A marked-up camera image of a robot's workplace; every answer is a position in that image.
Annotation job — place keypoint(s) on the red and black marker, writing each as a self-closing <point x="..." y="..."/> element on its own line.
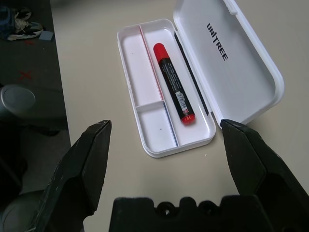
<point x="172" y="82"/>

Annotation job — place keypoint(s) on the white black sneaker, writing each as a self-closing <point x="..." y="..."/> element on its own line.
<point x="21" y="15"/>
<point x="26" y="32"/>

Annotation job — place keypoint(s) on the blue foam block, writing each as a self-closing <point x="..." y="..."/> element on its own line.
<point x="46" y="36"/>

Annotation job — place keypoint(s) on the white Unitree pencil case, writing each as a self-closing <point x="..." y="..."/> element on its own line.
<point x="241" y="79"/>

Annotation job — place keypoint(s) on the dark blue cloth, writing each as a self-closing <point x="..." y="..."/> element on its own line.
<point x="5" y="21"/>

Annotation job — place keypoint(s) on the grey robot right leg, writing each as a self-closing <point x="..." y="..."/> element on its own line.
<point x="14" y="212"/>

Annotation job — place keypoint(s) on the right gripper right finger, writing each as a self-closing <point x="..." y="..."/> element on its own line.
<point x="260" y="169"/>

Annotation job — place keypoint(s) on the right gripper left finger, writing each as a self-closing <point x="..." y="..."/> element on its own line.
<point x="77" y="174"/>

